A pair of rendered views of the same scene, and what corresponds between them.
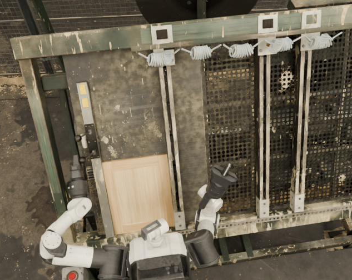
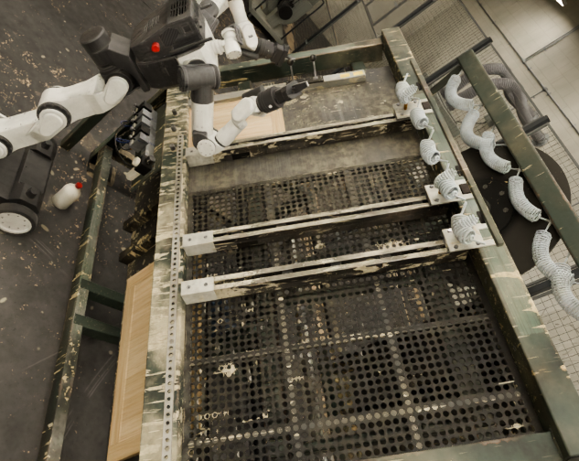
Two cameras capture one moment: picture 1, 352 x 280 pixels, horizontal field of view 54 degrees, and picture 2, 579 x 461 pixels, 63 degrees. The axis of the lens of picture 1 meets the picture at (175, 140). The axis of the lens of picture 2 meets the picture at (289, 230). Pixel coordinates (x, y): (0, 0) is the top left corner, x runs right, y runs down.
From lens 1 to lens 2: 203 cm
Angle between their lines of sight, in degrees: 46
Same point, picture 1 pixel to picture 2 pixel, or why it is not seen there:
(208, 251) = (198, 69)
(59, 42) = (402, 48)
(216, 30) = (443, 146)
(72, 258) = not seen: outside the picture
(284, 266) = (25, 390)
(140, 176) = (260, 122)
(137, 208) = (219, 123)
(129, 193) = not seen: hidden behind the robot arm
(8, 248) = not seen: hidden behind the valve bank
